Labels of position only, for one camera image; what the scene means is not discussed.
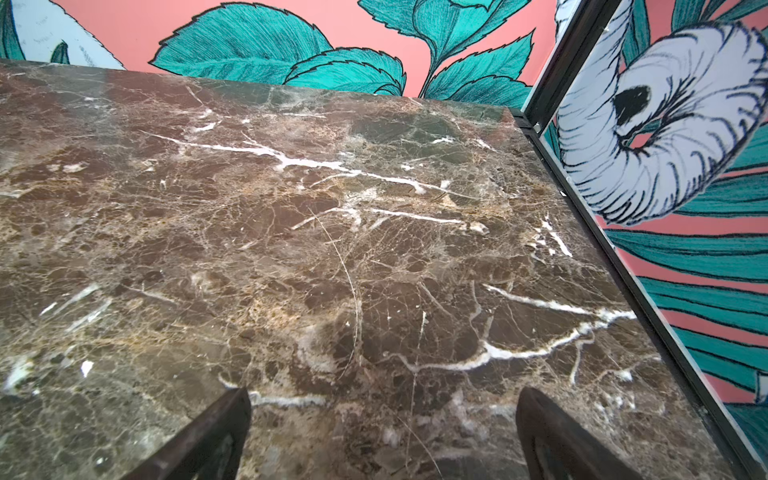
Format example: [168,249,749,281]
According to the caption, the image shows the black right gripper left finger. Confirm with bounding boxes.
[124,388,252,480]

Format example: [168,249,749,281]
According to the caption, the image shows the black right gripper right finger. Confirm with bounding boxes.
[516,387,641,479]

